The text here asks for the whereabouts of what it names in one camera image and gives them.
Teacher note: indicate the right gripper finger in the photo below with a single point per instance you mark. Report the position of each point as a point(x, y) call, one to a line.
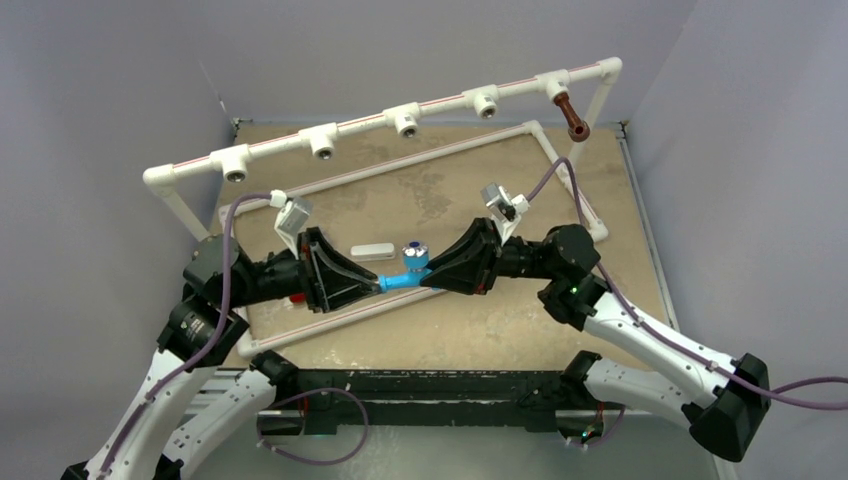
point(474, 250)
point(464, 280)

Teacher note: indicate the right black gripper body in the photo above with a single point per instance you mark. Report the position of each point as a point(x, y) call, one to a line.
point(519, 260)

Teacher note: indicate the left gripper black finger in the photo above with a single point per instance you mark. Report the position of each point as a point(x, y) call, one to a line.
point(330, 296)
point(324, 264)

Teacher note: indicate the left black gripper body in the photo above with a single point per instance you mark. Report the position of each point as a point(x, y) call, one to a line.
point(288, 275)

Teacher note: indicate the blue faucet with chrome knob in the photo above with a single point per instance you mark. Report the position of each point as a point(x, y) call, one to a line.
point(415, 258)

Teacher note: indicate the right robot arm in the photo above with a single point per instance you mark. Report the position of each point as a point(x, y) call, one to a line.
point(718, 398)

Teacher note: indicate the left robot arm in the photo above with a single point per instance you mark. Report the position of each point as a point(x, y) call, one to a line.
point(152, 440)

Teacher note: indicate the white rectangular plastic piece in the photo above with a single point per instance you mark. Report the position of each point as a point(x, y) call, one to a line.
point(373, 252)

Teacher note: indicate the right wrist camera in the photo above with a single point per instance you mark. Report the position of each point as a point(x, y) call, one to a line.
point(506, 210)

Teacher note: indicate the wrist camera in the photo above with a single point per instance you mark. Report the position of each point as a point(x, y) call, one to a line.
point(506, 210)
point(293, 213)

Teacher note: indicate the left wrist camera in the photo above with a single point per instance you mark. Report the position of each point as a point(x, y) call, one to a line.
point(293, 213)

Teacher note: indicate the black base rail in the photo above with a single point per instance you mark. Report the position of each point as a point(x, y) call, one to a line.
point(538, 401)

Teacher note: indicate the white PVC pipe frame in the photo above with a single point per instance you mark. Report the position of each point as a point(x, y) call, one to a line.
point(588, 87)

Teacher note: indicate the brown faucet on frame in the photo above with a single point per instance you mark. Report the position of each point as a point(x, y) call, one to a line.
point(578, 129)

